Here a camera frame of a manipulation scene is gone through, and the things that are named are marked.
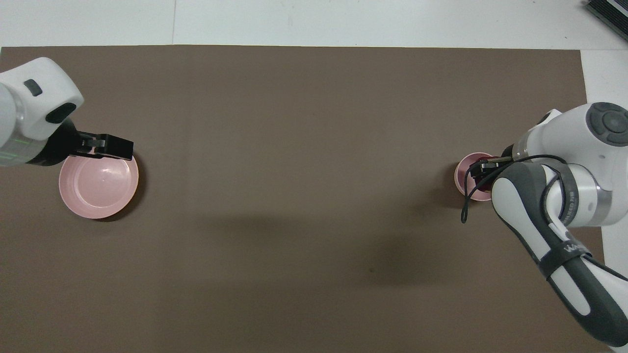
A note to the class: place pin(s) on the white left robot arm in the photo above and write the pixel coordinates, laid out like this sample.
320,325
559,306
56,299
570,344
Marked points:
39,98

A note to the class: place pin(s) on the brown table mat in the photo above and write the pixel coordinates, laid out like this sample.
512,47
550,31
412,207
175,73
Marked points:
304,196

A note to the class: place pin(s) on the pink plate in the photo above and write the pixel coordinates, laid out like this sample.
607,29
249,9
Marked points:
95,189

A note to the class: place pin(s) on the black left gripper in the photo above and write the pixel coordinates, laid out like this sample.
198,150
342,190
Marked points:
59,144

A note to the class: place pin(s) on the dark grey ribbed device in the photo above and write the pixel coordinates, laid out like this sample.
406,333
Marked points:
611,14

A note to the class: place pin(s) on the pink bowl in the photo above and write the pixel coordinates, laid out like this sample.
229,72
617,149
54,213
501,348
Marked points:
458,179

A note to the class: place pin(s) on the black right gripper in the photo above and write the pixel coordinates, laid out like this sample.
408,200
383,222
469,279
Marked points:
491,164

